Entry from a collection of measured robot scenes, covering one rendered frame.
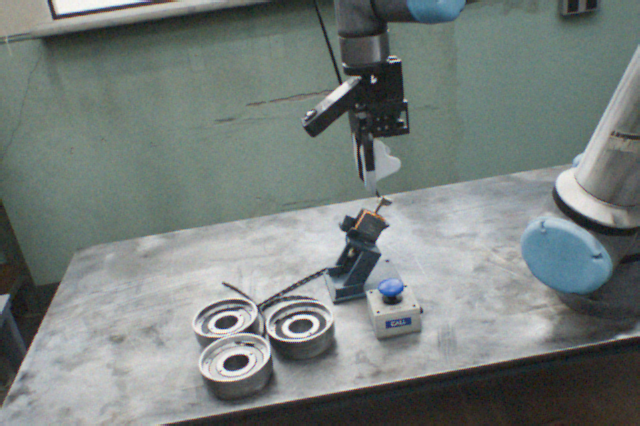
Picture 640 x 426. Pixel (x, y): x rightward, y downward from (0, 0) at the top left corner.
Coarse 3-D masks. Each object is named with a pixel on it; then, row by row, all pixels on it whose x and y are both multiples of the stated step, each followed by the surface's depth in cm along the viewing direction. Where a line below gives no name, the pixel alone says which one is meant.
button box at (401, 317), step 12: (408, 288) 101; (372, 300) 99; (384, 300) 98; (396, 300) 98; (408, 300) 98; (372, 312) 98; (384, 312) 96; (396, 312) 96; (408, 312) 96; (420, 312) 100; (372, 324) 101; (384, 324) 97; (396, 324) 97; (408, 324) 97; (420, 324) 97; (384, 336) 98
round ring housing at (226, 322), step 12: (216, 300) 106; (228, 300) 106; (240, 300) 106; (204, 312) 105; (228, 312) 104; (252, 312) 104; (192, 324) 101; (216, 324) 103; (228, 324) 105; (240, 324) 101; (252, 324) 99; (204, 336) 98; (216, 336) 97; (204, 348) 101
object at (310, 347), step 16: (288, 304) 102; (304, 304) 103; (320, 304) 101; (272, 320) 100; (288, 320) 100; (304, 320) 100; (272, 336) 95; (304, 336) 96; (320, 336) 94; (288, 352) 95; (304, 352) 94; (320, 352) 96
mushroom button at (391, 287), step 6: (384, 282) 98; (390, 282) 98; (396, 282) 98; (402, 282) 98; (378, 288) 98; (384, 288) 97; (390, 288) 97; (396, 288) 96; (402, 288) 97; (384, 294) 97; (390, 294) 96; (396, 294) 96
